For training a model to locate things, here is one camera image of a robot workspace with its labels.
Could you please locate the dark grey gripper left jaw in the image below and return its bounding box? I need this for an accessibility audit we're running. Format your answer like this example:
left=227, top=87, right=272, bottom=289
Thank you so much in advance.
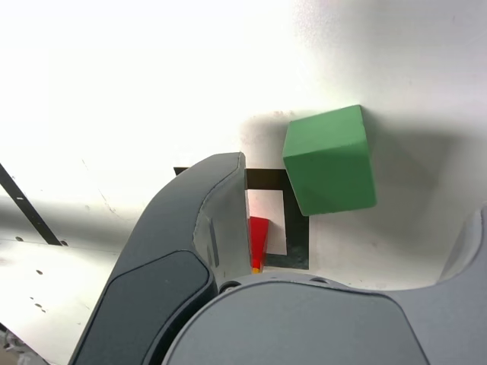
left=70, top=151, right=253, bottom=365

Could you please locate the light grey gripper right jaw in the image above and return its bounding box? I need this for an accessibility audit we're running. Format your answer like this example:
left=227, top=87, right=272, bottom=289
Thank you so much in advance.
left=162, top=206, right=487, bottom=365

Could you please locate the red cube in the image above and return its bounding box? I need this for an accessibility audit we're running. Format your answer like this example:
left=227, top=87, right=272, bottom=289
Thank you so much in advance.
left=249, top=216, right=271, bottom=269

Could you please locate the green cube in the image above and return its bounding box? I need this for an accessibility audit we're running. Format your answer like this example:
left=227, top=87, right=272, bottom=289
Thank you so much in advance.
left=282, top=104, right=378, bottom=217

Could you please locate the black tape square outline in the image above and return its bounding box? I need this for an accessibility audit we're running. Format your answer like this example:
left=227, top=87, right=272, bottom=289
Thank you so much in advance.
left=173, top=166, right=311, bottom=271

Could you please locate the black tape strip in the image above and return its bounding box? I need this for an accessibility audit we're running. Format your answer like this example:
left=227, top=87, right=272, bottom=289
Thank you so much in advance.
left=0, top=163, right=64, bottom=247

